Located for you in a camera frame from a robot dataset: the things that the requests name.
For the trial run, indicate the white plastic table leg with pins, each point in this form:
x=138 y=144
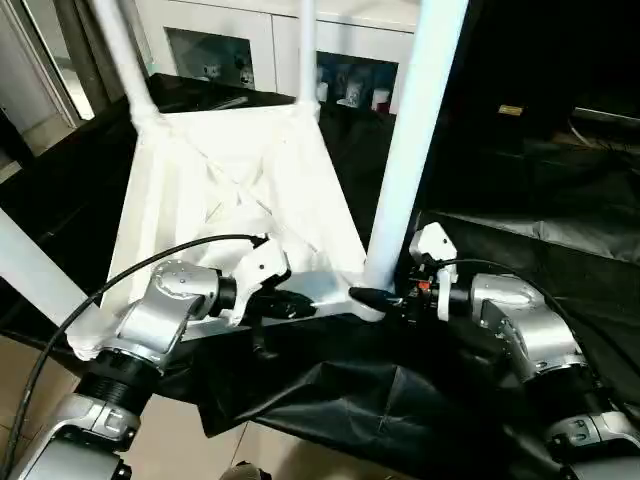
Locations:
x=125 y=55
x=307 y=50
x=35 y=280
x=415 y=150

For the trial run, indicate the white plastic table top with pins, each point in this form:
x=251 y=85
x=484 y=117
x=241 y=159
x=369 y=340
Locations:
x=200 y=165

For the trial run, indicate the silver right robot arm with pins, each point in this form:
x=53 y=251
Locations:
x=530 y=330

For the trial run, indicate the black table mat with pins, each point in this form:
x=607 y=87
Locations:
x=350 y=390

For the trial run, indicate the small beige label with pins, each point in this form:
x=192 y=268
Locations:
x=511 y=109

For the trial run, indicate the white glass-door cabinet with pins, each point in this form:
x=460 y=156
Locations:
x=285 y=50

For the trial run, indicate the grey curtain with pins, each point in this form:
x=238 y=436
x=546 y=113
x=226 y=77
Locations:
x=87 y=60

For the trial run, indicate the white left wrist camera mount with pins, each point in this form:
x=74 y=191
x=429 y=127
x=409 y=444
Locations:
x=260 y=265

